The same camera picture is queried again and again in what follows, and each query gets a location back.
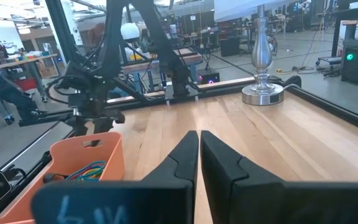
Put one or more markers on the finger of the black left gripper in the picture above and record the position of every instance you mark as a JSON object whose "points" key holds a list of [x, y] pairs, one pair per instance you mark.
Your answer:
{"points": [[80, 130], [102, 126]]}

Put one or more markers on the black cabinet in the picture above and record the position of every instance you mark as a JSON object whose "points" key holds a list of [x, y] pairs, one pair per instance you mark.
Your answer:
{"points": [[228, 46]]}

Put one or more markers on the wooden workbench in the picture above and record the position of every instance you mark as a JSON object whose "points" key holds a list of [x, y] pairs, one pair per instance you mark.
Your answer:
{"points": [[194, 57]]}

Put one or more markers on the white round lamp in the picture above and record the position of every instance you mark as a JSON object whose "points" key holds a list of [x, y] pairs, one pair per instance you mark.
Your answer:
{"points": [[130, 31]]}

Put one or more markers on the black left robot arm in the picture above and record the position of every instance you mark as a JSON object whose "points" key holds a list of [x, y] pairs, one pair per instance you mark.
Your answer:
{"points": [[113, 46]]}

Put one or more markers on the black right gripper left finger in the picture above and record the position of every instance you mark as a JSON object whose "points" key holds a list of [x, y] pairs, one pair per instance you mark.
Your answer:
{"points": [[166, 199]]}

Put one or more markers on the orange plastic bin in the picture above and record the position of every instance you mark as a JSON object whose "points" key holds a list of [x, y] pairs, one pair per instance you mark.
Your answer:
{"points": [[67, 155]]}

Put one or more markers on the blue rubber band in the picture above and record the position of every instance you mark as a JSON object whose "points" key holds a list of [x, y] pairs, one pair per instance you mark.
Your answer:
{"points": [[89, 165]]}

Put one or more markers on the cluttered wooden desk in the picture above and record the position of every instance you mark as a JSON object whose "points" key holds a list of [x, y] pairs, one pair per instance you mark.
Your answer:
{"points": [[26, 59]]}

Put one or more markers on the red storage bin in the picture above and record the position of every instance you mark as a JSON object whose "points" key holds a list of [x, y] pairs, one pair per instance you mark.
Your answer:
{"points": [[26, 84]]}

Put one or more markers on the white table lamp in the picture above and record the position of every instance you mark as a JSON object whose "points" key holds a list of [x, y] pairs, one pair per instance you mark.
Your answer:
{"points": [[261, 56]]}

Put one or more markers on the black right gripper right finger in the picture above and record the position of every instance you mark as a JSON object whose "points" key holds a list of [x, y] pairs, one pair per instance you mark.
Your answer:
{"points": [[228, 193]]}

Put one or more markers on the person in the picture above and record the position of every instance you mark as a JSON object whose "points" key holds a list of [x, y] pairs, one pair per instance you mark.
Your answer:
{"points": [[145, 40]]}

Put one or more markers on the green rubber band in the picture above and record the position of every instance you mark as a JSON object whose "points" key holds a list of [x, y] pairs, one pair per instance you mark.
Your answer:
{"points": [[85, 173]]}

